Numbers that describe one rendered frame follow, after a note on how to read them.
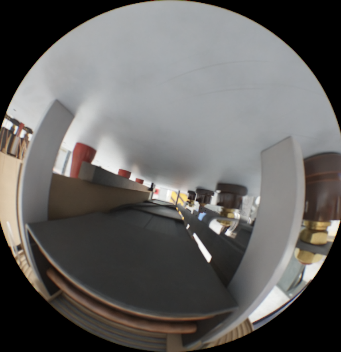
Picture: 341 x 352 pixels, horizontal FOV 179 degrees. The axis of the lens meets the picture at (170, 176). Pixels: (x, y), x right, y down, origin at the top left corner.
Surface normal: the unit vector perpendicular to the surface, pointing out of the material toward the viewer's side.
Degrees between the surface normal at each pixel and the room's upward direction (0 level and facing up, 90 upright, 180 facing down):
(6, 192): 90
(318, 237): 90
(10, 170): 90
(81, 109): 180
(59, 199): 90
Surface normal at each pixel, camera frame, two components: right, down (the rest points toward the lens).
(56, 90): -0.23, 0.96
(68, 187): 0.97, 0.23
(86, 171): 0.01, -0.17
